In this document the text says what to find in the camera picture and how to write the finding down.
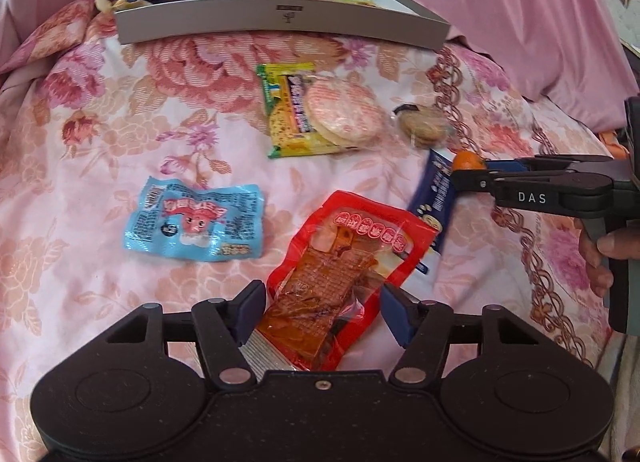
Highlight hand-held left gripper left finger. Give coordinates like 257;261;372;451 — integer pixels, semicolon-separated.
105;280;266;390

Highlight grey cardboard box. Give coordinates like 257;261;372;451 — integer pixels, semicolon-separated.
114;0;451;52

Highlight round pink rice cracker packet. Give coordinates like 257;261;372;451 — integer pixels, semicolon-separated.
302;77;385;149

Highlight person's right hand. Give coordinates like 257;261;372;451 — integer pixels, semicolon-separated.
575;219;640;299

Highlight navy packet with white end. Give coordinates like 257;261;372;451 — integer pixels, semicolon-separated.
407;148;456;277

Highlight floral bed sheet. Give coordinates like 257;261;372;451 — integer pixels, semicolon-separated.
0;0;640;462

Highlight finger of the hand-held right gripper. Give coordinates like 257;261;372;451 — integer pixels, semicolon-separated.
451;168;501;194
483;155;616;177

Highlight small orange round snack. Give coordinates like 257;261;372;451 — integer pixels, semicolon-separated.
452;151;485;172

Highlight yellow snack packet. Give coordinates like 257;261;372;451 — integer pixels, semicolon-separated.
256;62;351;159

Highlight round brown biscuit packet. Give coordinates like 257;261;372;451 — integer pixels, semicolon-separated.
391;102;457;149

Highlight pink quilt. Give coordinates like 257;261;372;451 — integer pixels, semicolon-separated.
0;0;640;135

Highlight pale yellow crumpled wrapper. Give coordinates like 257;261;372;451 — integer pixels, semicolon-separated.
95;0;151;13

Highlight blue packet with pink cartoon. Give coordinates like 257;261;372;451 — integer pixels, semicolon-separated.
123;176;266;260

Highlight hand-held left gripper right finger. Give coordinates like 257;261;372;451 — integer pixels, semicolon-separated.
380;285;543;390

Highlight red snack packet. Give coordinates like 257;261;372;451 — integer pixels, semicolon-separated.
240;191;437;373

